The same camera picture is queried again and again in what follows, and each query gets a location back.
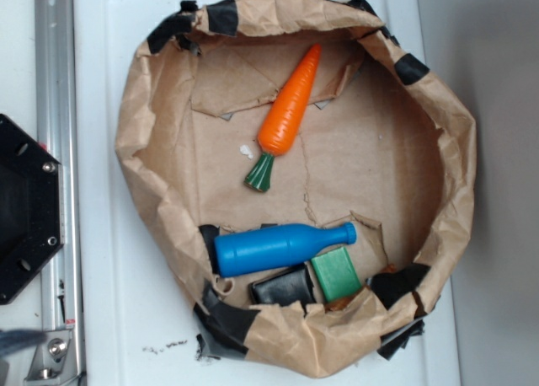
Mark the blue plastic toy bottle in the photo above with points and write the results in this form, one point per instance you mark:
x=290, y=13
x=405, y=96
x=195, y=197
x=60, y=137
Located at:
x=275, y=247

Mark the orange toy carrot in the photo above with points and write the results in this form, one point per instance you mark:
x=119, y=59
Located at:
x=278, y=131

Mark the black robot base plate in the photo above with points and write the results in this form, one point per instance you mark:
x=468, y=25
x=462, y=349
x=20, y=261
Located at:
x=30, y=209

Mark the green plastic block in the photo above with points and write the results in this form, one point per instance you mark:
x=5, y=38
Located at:
x=336, y=274

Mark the white crumb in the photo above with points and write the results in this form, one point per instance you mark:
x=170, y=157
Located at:
x=246, y=151

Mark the orange toy piece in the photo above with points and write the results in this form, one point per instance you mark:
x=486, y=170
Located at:
x=343, y=302

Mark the brown paper bag bin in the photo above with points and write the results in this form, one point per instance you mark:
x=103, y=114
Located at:
x=383, y=144

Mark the black rubber block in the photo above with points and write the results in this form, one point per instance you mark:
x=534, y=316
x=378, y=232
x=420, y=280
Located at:
x=284, y=288

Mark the aluminium extrusion rail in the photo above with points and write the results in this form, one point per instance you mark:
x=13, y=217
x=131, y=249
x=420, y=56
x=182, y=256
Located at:
x=61, y=278

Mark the grey metal corner bracket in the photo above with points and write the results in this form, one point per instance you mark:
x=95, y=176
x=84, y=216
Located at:
x=55, y=360

